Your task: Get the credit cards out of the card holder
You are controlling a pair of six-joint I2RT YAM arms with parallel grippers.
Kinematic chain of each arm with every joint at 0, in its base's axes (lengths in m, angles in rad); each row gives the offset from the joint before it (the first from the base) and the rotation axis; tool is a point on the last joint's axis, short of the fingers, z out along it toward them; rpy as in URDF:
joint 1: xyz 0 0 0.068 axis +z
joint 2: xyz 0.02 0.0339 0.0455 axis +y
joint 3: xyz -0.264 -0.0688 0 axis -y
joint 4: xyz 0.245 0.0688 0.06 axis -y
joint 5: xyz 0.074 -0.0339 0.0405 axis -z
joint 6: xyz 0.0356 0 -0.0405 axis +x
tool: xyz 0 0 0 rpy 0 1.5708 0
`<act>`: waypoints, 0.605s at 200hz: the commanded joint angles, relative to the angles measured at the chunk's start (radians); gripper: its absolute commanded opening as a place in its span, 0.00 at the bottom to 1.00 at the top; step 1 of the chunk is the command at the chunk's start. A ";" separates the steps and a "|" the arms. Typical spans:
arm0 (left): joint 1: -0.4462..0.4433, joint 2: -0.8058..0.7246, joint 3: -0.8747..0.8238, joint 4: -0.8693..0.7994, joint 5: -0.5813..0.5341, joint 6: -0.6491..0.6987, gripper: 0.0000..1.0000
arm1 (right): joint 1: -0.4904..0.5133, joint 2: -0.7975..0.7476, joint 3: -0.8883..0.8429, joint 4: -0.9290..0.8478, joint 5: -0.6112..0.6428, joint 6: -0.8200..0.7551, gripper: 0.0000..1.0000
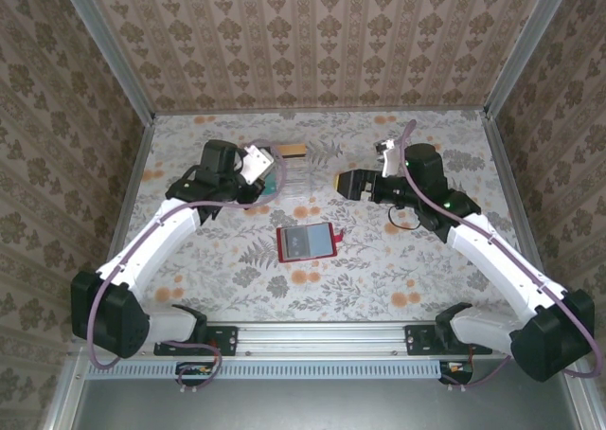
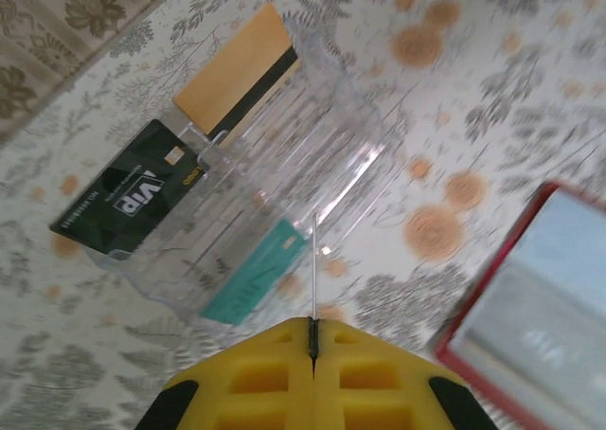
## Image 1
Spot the red card holder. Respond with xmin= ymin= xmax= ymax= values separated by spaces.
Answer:
xmin=276 ymin=221 xmax=346 ymax=264

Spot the clear acrylic card organizer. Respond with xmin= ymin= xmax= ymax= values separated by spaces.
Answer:
xmin=272 ymin=143 xmax=312 ymax=203

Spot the gold card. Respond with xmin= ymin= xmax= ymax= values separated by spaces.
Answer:
xmin=276 ymin=144 xmax=307 ymax=161

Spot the light blue card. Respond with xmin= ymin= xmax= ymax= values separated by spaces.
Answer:
xmin=307 ymin=224 xmax=335 ymax=257

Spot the dark card with white print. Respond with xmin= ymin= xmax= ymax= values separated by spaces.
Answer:
xmin=282 ymin=225 xmax=310 ymax=261

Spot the grey metal sheet panel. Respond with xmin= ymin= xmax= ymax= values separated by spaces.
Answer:
xmin=70 ymin=377 xmax=586 ymax=430

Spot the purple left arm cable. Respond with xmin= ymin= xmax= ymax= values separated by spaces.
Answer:
xmin=87 ymin=138 xmax=288 ymax=394

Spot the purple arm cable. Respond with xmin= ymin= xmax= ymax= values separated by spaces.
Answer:
xmin=87 ymin=138 xmax=288 ymax=394
xmin=401 ymin=118 xmax=597 ymax=394

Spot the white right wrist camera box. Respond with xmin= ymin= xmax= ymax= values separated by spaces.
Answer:
xmin=374 ymin=137 xmax=404 ymax=179

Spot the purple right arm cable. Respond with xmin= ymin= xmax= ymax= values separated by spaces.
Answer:
xmin=401 ymin=118 xmax=597 ymax=394

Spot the thin black right gripper cable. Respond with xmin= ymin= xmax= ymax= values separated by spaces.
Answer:
xmin=387 ymin=204 xmax=423 ymax=231

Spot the aluminium table end rail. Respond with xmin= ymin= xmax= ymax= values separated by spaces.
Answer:
xmin=151 ymin=107 xmax=490 ymax=117

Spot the aluminium table side rail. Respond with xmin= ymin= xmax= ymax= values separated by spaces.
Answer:
xmin=106 ymin=116 xmax=156 ymax=279
xmin=482 ymin=112 xmax=561 ymax=321

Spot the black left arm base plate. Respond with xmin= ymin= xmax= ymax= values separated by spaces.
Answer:
xmin=154 ymin=324 xmax=239 ymax=358

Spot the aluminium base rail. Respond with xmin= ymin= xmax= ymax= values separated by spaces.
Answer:
xmin=70 ymin=320 xmax=582 ymax=356

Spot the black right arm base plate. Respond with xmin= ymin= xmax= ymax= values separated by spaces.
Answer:
xmin=404 ymin=324 xmax=494 ymax=357

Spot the aluminium frame post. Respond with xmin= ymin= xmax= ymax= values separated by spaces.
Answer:
xmin=55 ymin=0 xmax=156 ymax=122
xmin=482 ymin=0 xmax=578 ymax=118

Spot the grey slotted cable duct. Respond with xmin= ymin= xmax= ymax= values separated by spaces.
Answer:
xmin=86 ymin=359 xmax=446 ymax=382

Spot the aluminium lower frame bar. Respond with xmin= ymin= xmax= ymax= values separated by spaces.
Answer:
xmin=562 ymin=372 xmax=600 ymax=430
xmin=45 ymin=356 xmax=86 ymax=430

